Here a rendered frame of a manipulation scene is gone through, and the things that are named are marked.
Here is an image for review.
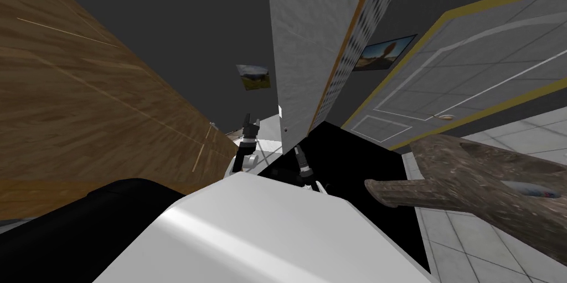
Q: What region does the black box shape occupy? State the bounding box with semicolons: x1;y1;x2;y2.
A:
256;120;432;275

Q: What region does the grey panelled door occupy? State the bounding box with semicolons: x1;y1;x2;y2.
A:
349;0;567;147

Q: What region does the brown wooden table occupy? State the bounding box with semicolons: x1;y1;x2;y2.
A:
364;134;567;267

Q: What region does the small landscape picture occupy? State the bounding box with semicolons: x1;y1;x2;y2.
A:
236;64;271;91

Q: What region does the landscape picture with tree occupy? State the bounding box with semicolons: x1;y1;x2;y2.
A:
352;34;418;73

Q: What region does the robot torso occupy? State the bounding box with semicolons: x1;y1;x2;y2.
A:
90;171;440;283

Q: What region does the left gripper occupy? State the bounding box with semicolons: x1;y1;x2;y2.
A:
242;114;262;142

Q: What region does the grey door leaf orange edge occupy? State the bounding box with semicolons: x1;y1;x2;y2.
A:
265;0;371;156

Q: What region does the grey blue flat object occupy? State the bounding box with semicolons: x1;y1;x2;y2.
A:
502;180;561;199

